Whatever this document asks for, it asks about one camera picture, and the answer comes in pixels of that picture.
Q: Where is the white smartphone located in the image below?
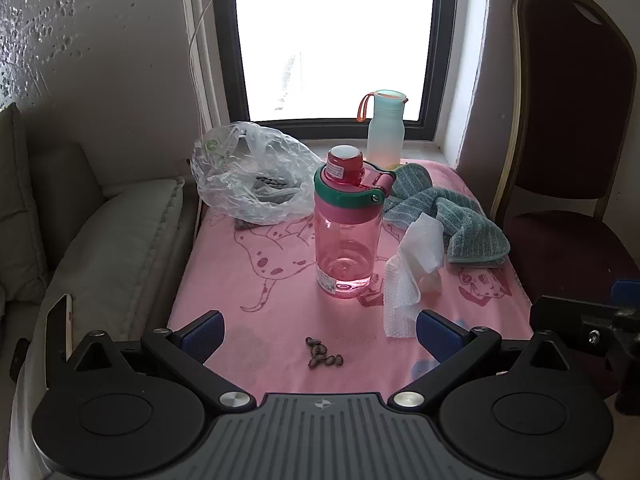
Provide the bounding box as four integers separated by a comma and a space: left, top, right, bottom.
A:
45, 294, 75, 391

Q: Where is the frosted bottle with orange strap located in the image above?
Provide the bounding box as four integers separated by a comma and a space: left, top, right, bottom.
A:
356, 89, 409, 168

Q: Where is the maroon chair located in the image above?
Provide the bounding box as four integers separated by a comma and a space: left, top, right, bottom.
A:
490, 0, 640, 401

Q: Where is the dark grey packet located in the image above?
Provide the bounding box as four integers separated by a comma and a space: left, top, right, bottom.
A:
255, 172, 297, 206

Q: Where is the beige sofa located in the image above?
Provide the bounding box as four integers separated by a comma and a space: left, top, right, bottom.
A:
0, 102, 201, 480

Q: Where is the white cable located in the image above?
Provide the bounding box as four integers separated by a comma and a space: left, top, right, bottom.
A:
186, 0, 231, 131

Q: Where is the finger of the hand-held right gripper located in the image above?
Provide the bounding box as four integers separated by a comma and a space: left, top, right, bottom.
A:
530, 296, 640, 356
612, 280, 640, 306

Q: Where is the clear plastic bag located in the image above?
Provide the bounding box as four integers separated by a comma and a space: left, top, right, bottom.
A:
190, 121, 326, 226

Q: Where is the teal striped towel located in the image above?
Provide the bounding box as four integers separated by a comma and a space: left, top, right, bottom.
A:
382, 162, 511, 266

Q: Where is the pink printed blanket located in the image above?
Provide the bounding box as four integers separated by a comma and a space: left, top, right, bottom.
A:
166, 160, 533, 396

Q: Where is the white paper tissue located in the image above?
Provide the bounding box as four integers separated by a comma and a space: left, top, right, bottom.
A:
383, 212, 446, 338

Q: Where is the dark window frame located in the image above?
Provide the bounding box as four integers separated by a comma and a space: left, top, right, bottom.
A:
210, 0, 461, 143

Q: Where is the pile of brown seeds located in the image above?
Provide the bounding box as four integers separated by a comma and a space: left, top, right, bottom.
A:
305, 336, 345, 368

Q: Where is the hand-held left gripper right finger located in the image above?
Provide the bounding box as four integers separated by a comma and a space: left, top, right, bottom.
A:
387, 310, 576, 413

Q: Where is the pink water bottle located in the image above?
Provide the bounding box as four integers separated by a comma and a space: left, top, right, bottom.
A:
313, 144, 397, 301

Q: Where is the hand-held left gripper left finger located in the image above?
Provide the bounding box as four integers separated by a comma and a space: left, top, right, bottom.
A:
67, 310, 257, 413

